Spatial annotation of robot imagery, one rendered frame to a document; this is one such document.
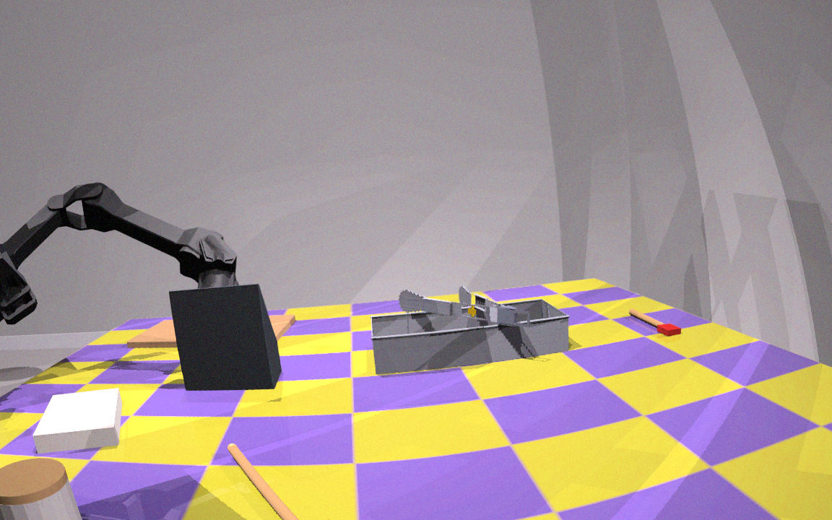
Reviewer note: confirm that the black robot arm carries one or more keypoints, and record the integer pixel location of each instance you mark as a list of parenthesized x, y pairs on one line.
[(203, 254)]

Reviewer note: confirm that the light wooden board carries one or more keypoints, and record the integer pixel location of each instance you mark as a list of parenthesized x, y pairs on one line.
[(163, 334)]

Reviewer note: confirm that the white flat box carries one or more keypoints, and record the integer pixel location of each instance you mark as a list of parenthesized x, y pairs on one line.
[(80, 420)]

